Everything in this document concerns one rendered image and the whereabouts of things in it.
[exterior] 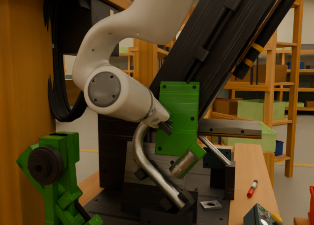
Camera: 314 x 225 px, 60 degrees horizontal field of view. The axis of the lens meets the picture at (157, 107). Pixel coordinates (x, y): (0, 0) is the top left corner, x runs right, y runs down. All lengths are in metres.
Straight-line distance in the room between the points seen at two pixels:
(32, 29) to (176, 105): 0.42
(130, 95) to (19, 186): 0.39
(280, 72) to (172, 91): 2.94
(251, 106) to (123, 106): 3.16
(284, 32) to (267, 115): 6.86
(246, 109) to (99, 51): 3.19
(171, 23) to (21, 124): 0.43
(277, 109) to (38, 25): 3.23
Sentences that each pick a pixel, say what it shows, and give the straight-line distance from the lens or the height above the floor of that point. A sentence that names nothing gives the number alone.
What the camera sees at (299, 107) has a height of 0.26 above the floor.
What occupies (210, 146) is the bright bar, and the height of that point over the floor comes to 1.06.
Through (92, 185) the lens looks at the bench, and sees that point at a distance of 1.09.
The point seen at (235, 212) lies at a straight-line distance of 0.87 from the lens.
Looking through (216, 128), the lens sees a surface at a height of 1.13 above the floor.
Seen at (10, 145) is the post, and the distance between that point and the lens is 0.72.
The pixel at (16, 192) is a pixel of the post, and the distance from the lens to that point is 0.75.
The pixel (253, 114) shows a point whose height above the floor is 0.80.
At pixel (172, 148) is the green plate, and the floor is 1.09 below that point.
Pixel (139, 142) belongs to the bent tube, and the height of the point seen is 1.11.
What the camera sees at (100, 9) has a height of 1.47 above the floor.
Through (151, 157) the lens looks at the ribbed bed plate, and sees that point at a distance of 0.80.
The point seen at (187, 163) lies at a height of 1.07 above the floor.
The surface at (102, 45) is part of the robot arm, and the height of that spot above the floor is 1.35.
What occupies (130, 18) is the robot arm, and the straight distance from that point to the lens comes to 0.45.
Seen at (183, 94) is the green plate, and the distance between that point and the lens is 0.77.
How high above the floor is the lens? 1.30
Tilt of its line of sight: 7 degrees down
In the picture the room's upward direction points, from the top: straight up
